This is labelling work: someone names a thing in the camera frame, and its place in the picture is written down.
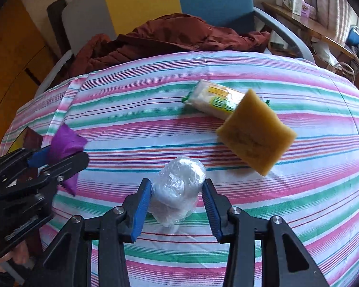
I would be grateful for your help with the striped beige curtain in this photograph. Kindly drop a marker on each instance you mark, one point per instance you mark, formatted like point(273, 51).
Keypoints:
point(338, 17)

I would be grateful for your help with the gold metal tray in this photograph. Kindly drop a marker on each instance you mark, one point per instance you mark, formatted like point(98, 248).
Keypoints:
point(28, 139)

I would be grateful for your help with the yellow sponge block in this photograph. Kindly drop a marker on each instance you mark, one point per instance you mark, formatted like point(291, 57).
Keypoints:
point(255, 134)

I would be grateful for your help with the wooden wardrobe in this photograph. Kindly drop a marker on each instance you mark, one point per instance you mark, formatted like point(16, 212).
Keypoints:
point(25, 60)

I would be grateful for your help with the blue desk object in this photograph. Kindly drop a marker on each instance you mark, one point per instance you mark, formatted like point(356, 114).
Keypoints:
point(353, 36)

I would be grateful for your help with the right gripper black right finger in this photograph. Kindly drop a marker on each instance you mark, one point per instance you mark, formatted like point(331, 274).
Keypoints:
point(217, 207)

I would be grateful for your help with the striped bed sheet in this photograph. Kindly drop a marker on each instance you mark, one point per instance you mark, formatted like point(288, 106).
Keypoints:
point(135, 122)

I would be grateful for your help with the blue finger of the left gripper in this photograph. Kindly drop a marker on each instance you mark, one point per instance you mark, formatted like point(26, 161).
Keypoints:
point(39, 158)

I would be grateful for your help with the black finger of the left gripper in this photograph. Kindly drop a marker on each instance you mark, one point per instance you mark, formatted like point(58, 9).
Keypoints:
point(64, 169)

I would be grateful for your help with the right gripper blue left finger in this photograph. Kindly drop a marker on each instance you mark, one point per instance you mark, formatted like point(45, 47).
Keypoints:
point(136, 206)

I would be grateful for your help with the dark red jacket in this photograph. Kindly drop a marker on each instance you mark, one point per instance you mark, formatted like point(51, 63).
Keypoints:
point(173, 33)

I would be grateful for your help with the wooden side desk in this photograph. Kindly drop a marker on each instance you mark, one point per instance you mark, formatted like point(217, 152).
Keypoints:
point(313, 29)

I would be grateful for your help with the white plastic-wrapped ball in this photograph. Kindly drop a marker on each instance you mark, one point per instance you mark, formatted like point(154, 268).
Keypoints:
point(175, 190)

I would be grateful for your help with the person's left hand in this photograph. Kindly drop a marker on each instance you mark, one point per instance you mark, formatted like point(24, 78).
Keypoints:
point(20, 255)

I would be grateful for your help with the purple candy wrapper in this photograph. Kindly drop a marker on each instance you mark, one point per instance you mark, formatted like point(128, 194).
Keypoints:
point(66, 142)

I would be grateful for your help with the grey yellow blue chair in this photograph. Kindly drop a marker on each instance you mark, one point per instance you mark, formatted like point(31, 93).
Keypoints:
point(75, 22)

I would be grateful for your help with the yellow-green wafer packet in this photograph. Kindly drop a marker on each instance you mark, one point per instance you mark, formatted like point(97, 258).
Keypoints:
point(214, 99)

